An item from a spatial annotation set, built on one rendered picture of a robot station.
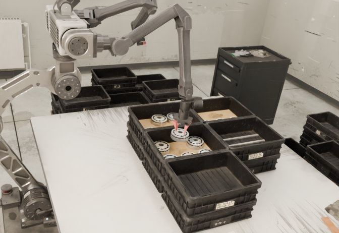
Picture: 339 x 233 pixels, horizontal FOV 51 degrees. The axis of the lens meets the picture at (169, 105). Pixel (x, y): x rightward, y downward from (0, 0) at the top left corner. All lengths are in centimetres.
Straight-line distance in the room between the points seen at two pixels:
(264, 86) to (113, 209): 238
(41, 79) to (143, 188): 82
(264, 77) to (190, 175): 204
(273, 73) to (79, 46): 249
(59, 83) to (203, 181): 92
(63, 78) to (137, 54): 341
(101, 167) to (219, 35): 415
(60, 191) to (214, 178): 80
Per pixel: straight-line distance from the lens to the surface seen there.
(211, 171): 199
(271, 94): 393
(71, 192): 198
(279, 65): 382
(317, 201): 224
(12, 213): 259
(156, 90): 361
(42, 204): 241
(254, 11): 620
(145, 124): 231
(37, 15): 485
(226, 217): 184
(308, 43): 571
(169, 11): 187
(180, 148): 212
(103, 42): 173
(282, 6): 611
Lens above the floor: 199
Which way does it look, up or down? 27 degrees down
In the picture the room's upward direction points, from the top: 7 degrees clockwise
